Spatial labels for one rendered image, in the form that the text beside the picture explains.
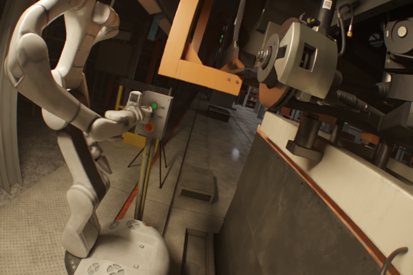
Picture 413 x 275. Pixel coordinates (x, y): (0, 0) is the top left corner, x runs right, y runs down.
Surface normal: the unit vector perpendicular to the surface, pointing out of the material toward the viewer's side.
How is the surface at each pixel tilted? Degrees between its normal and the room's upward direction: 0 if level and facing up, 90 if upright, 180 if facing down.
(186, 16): 90
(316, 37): 72
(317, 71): 98
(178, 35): 90
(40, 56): 64
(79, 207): 90
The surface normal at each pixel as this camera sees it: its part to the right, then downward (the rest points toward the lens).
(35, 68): 0.96, 0.03
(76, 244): 0.05, 0.21
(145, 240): 0.12, -0.07
